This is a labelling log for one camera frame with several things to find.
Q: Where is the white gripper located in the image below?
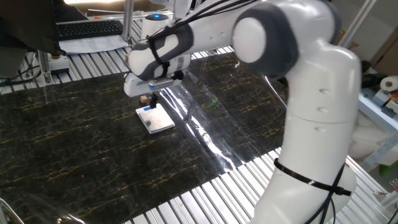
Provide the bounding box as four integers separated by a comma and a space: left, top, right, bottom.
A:
123, 73, 183, 109

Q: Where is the silver digital scale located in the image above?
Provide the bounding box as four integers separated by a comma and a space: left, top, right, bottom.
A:
135, 103, 176, 135

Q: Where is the black marble pattern mat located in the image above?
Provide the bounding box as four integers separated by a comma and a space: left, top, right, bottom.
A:
0, 51, 290, 224

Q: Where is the white paper sheet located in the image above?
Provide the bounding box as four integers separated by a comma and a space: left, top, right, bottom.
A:
58, 34, 129, 55

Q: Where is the black keyboard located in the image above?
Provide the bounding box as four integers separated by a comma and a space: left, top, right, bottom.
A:
55, 19, 124, 42

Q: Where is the white button box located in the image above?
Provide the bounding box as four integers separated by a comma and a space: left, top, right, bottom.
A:
48, 53, 71, 75

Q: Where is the grey monitor base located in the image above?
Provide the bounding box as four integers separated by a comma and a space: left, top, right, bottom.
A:
0, 46, 29, 78

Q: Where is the black monitor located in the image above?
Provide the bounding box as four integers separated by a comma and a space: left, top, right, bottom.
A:
0, 0, 68, 57

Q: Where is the curved metal tube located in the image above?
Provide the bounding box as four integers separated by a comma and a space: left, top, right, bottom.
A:
0, 198, 25, 224

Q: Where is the white shelf board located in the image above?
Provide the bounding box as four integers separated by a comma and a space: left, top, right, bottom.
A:
357, 91, 398, 133

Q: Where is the white paper roll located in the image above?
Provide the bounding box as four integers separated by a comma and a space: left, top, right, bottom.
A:
379, 75, 398, 94

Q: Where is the green plastic object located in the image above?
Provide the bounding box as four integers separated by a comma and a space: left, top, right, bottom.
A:
378, 161, 398, 178

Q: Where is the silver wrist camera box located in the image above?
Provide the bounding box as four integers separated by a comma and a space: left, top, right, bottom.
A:
148, 77, 175, 91

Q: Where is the aluminium frame post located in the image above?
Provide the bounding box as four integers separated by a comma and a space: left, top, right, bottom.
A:
121, 0, 135, 47
360, 130, 398, 172
338, 0, 379, 49

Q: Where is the aluminium frame leg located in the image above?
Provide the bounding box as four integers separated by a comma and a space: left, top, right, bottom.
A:
37, 51, 52, 84

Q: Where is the black cable strap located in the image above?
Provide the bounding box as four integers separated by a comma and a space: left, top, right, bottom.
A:
273, 157, 352, 197

